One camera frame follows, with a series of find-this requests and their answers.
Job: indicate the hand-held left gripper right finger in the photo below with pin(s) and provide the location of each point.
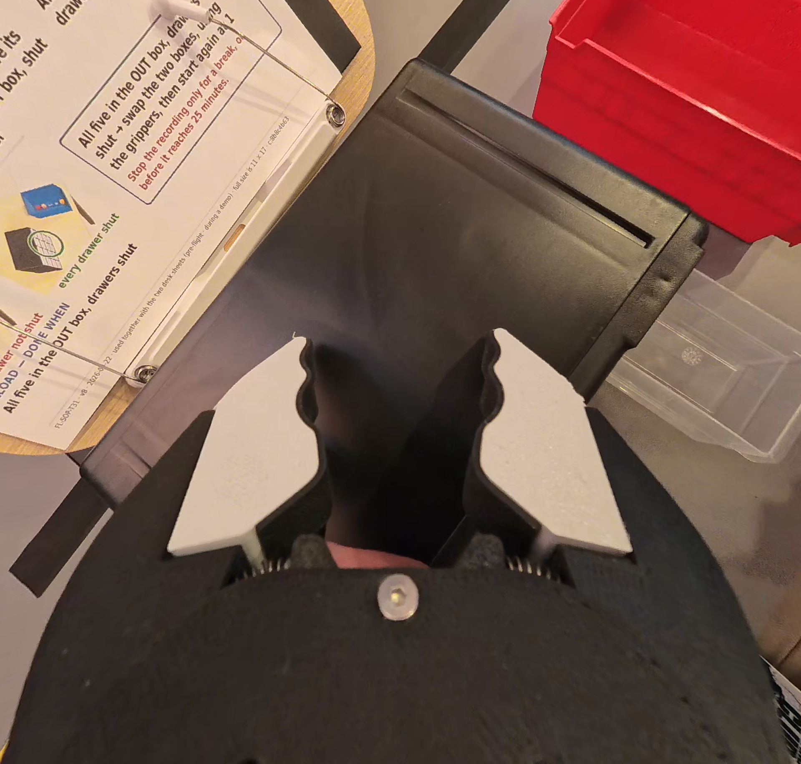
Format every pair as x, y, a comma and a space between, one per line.
550, 451

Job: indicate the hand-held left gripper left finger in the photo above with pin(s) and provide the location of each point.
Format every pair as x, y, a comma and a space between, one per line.
250, 451

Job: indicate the clear plastic drawer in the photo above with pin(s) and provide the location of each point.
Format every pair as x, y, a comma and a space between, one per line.
719, 363

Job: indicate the black drawer cabinet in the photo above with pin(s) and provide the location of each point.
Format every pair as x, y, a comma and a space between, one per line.
438, 226

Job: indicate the black tape strip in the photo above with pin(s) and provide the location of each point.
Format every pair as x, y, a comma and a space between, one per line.
475, 13
56, 545

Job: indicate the white sheet holder ledge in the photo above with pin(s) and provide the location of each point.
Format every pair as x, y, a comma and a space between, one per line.
275, 188

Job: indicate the printed instruction sheet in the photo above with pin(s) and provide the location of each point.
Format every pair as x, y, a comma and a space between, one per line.
156, 151

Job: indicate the red plastic bin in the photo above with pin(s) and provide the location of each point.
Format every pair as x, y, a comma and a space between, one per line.
657, 88

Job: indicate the instruction sheet on clipboard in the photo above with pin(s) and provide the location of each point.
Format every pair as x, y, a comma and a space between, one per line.
366, 51

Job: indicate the black backing strip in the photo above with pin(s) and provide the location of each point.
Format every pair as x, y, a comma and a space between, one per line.
313, 7

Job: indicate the white plastic peg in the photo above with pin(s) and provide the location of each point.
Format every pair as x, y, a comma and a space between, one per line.
172, 1

